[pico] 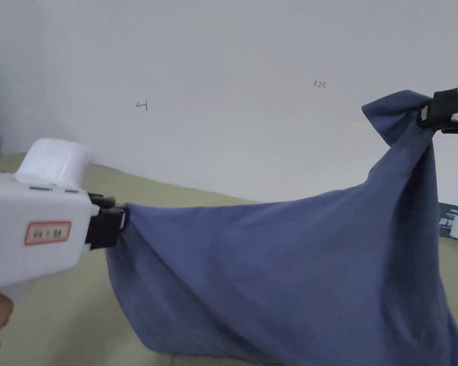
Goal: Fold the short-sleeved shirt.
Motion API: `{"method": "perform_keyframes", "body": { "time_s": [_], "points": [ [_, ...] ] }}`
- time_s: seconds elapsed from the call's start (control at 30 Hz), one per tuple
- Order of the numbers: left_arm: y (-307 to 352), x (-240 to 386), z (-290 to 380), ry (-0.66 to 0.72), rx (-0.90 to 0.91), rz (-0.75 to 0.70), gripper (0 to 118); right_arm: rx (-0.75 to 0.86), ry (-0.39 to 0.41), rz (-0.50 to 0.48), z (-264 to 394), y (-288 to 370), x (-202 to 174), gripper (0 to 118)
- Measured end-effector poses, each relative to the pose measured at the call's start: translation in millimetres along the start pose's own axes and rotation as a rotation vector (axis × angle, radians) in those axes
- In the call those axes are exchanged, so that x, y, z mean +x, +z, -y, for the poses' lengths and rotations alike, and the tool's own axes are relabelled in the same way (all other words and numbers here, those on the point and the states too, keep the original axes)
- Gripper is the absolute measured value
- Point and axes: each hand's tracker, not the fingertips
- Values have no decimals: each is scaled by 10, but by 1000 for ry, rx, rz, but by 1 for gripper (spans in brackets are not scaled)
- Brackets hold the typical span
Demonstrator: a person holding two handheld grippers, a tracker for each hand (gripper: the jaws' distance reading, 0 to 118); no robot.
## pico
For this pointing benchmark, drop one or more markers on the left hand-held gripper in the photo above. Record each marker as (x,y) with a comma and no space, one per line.
(42,213)

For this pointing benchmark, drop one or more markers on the blue garment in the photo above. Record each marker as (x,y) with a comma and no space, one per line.
(290,267)

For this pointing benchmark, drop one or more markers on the dark printed carton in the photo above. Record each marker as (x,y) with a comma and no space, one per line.
(444,219)

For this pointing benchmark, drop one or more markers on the bed with beige sheet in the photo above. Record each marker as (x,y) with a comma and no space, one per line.
(61,324)

